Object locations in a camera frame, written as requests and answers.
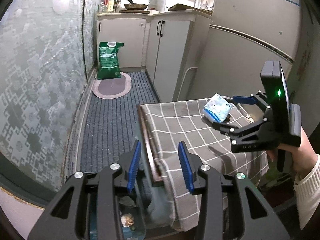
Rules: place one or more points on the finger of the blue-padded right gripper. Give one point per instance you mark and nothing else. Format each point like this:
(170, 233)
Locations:
(246, 100)
(227, 129)

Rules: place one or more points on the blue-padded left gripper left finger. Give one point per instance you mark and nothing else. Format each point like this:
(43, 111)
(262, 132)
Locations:
(66, 216)

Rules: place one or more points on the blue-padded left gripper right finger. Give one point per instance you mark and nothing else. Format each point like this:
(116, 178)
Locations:
(250, 215)

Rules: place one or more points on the brown chestnut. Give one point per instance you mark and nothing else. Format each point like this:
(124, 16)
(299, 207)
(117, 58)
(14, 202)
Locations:
(228, 118)

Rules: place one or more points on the blue tissue pack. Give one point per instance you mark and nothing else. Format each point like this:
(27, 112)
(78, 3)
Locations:
(216, 109)

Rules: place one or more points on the white tissue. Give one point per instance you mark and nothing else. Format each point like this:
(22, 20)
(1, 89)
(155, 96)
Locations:
(127, 202)

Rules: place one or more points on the teal trash bin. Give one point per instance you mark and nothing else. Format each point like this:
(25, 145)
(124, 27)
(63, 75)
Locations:
(105, 211)

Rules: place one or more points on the white kitchen cabinet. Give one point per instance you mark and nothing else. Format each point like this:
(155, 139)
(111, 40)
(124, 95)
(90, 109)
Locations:
(168, 46)

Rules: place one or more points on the person's right hand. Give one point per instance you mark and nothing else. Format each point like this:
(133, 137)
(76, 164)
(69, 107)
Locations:
(304, 158)

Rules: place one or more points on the lace table trim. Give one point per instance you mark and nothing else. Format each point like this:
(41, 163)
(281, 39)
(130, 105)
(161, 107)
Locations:
(249, 119)

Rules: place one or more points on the white knit right sleeve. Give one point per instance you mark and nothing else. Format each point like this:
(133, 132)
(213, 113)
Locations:
(307, 193)

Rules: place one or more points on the grey checked tablecloth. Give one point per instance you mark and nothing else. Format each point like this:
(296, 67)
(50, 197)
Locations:
(162, 127)

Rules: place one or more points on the silver refrigerator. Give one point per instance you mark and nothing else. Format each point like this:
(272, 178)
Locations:
(242, 36)

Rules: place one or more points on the blue striped floor runner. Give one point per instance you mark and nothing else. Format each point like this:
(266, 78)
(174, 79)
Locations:
(111, 124)

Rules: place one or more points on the wooden cutting board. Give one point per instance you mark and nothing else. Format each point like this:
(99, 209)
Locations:
(178, 7)

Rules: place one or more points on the oval purple floor mat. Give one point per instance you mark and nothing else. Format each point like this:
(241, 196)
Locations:
(112, 88)

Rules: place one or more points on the green rice bag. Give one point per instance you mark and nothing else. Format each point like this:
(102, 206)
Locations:
(108, 60)

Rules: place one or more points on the frying pan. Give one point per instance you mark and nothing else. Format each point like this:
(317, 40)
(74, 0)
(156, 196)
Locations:
(135, 6)

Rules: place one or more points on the bottles on counter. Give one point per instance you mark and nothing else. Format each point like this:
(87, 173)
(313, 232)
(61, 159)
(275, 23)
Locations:
(109, 6)

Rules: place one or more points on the frosted patterned sliding door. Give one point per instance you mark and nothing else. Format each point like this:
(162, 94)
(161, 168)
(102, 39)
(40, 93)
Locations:
(47, 52)

